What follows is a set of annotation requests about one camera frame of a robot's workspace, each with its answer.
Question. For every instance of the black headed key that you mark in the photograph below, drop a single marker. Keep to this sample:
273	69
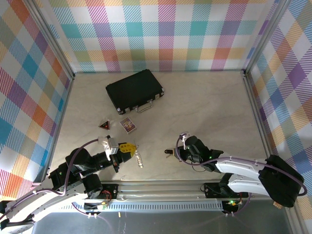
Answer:
167	151

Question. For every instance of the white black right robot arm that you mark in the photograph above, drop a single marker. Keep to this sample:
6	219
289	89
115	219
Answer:
239	168

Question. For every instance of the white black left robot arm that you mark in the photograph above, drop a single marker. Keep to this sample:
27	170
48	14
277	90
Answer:
48	202

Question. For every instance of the small printed card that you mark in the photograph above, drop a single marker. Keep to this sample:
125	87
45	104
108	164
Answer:
128	125

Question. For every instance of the red black triangular badge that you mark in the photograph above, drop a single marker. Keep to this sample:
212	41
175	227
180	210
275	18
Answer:
105	125

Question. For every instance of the small green circuit board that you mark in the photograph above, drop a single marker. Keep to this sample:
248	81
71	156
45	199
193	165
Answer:
103	206

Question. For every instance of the grey metal plate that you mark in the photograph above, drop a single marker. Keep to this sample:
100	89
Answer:
170	224

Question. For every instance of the tan perforated tag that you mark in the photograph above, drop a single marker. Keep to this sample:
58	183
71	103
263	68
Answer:
278	204

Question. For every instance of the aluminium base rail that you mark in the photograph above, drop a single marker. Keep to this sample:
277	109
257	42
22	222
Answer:
158	192

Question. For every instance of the aluminium floor edge rail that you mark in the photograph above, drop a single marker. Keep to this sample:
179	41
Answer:
60	122
258	109

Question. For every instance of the aluminium frame post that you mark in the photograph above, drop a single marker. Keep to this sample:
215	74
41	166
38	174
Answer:
52	36
264	36

